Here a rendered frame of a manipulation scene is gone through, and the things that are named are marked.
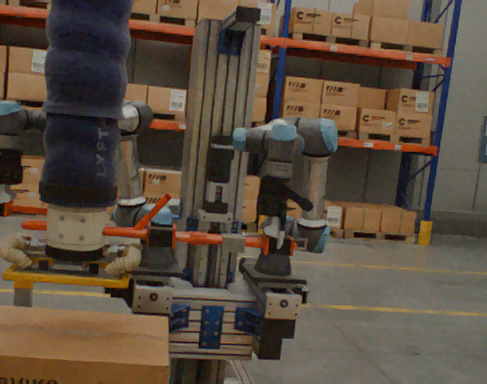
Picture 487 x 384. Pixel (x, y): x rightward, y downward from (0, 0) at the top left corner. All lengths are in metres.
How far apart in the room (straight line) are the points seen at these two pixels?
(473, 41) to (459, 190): 2.73
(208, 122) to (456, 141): 9.72
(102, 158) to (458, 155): 10.61
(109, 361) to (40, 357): 0.18
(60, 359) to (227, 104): 1.27
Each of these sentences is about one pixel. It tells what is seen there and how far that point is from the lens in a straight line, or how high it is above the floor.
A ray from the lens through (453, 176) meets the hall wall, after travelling 11.93.
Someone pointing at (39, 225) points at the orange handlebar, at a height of 1.28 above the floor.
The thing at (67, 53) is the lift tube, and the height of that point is 1.76.
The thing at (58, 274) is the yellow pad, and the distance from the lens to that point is 1.65.
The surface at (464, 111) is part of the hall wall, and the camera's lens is 11.95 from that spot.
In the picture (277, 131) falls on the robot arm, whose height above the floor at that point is 1.61.
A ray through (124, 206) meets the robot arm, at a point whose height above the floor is 1.25.
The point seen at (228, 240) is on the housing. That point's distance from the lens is 1.71.
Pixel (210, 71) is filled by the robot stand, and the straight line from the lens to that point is 2.42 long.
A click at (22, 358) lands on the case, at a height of 0.94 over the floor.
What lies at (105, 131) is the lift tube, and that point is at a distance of 1.63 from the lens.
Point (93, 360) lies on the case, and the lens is 1.65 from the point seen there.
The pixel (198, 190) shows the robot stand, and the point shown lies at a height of 1.33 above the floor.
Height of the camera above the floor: 1.61
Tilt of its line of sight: 8 degrees down
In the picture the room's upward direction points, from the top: 5 degrees clockwise
